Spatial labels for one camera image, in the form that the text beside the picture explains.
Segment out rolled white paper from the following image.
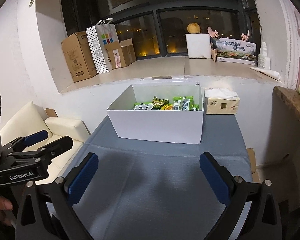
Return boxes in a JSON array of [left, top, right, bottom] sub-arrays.
[[250, 66, 281, 81]]

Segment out green seaweed snack packet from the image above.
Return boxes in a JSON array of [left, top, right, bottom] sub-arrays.
[[134, 102, 154, 111]]

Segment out white spray bottle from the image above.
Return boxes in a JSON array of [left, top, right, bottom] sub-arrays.
[[258, 42, 271, 69]]

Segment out white dotted paper bag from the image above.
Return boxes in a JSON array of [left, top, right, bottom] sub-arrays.
[[86, 19, 119, 75]]

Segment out landscape printed carton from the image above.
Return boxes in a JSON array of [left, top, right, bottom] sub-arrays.
[[216, 37, 258, 64]]

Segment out blue tablecloth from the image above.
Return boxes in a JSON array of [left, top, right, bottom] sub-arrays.
[[46, 114, 253, 240]]

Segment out large brown cardboard box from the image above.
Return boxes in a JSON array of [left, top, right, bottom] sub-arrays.
[[62, 32, 98, 83]]

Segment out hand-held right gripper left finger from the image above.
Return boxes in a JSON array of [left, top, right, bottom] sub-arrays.
[[15, 152, 99, 240]]

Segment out dark framed window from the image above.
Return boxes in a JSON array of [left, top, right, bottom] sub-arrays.
[[60, 0, 262, 63]]

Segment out cream leather sofa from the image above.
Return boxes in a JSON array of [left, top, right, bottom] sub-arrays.
[[0, 102, 90, 178]]

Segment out dark printed bag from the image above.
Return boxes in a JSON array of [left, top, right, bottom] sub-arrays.
[[210, 37, 218, 61]]

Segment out white cardboard box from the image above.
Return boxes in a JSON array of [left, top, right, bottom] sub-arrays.
[[106, 81, 204, 144]]

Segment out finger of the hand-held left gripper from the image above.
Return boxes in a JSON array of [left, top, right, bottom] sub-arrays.
[[10, 136, 74, 159], [1, 130, 49, 153]]

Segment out small open cardboard box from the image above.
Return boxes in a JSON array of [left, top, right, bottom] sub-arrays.
[[104, 39, 137, 69]]

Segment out dark green snack bag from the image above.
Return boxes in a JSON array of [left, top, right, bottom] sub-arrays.
[[151, 95, 169, 110]]

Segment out green and white snack packet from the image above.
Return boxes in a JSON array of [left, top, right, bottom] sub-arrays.
[[172, 96, 192, 111]]

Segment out brown stone counter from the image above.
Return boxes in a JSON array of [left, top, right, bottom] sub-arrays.
[[272, 85, 300, 137]]

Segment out beige tissue pack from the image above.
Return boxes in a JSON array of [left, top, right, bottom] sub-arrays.
[[204, 88, 240, 115]]

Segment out white foam block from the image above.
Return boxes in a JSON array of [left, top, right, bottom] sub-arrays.
[[185, 33, 212, 59]]

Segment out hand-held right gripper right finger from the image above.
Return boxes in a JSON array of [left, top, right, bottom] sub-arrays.
[[199, 152, 283, 240]]

